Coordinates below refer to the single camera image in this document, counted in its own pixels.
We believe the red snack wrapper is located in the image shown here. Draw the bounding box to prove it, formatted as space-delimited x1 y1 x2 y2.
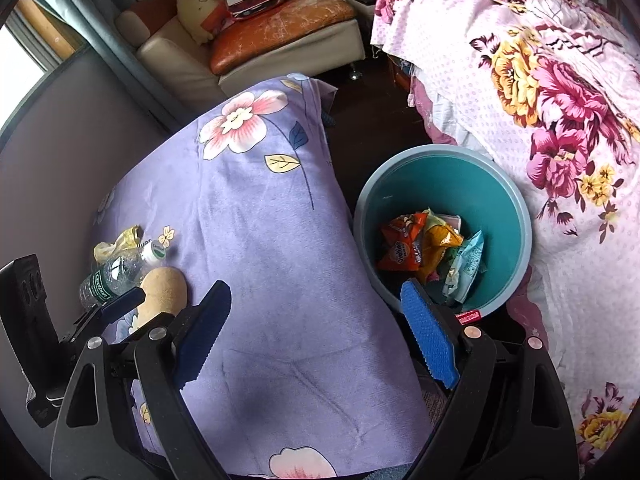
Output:
378 212 427 272

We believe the yellow plush pillow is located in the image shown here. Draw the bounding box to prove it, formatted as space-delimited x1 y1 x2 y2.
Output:
177 0 229 46

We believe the yellow wrapper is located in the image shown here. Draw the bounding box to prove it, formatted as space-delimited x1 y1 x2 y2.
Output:
92 226 143 266

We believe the orange yellow snack bag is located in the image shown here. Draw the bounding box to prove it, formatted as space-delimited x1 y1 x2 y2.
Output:
416 209 464 284

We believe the cream leather sofa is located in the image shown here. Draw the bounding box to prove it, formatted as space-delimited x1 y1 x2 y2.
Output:
115 0 366 113

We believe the clear plastic water bottle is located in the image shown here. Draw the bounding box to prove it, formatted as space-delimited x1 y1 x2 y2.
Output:
79 240 167 310

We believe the grey window curtain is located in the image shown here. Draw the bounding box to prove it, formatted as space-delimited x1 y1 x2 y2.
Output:
43 0 193 132

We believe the pink floral quilt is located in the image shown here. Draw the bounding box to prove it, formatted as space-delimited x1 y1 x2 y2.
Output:
371 0 639 478

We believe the brown coconut shell bowl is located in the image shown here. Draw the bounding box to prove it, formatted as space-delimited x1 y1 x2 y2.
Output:
132 266 188 330

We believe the light blue snack wrapper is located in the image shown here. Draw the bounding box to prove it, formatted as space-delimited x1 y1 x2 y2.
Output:
442 231 485 304

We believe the teal trash bin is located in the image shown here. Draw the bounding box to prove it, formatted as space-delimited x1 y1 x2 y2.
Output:
354 144 533 321

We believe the orange sofa cushion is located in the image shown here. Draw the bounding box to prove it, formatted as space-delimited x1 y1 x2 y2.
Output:
209 0 356 76

